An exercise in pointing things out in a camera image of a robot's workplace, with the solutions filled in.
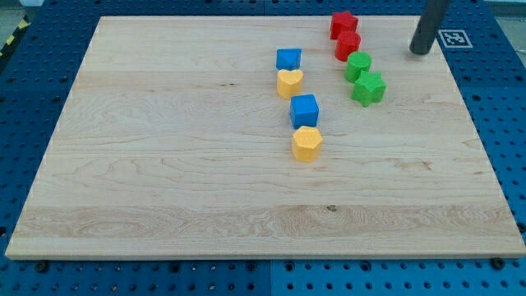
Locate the blue cube block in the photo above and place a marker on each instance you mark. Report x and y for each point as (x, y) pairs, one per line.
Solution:
(304, 111)

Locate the black bolt front left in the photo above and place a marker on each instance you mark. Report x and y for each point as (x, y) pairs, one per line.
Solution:
(41, 266)

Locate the yellow heart block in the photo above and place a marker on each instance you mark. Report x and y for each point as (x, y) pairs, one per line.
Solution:
(289, 83)

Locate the yellow black hazard tape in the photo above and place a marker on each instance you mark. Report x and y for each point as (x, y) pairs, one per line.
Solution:
(15, 38)

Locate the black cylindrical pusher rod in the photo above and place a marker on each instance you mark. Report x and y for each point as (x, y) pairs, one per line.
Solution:
(428, 25)

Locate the black bolt front right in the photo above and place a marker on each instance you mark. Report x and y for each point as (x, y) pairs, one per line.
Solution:
(497, 263)

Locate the yellow hexagon block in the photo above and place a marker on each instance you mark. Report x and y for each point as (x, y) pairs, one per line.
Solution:
(306, 144)

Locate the black bolt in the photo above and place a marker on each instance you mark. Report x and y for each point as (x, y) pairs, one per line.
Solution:
(41, 266)
(497, 263)

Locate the red cylinder block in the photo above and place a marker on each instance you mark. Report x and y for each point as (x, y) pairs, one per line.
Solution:
(347, 43)

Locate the green star block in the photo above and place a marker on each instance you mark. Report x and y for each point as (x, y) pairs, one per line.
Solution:
(369, 88)

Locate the green cylinder block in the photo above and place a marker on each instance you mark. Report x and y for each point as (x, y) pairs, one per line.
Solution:
(357, 62)

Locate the white fiducial marker tag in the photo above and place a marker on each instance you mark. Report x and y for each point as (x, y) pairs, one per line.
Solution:
(455, 39)

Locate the red star block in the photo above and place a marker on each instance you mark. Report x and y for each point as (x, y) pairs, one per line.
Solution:
(342, 21)

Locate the light wooden board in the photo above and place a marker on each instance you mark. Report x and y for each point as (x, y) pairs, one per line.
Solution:
(173, 143)

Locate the blue pentagon block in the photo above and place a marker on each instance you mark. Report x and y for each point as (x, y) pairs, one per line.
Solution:
(288, 59)

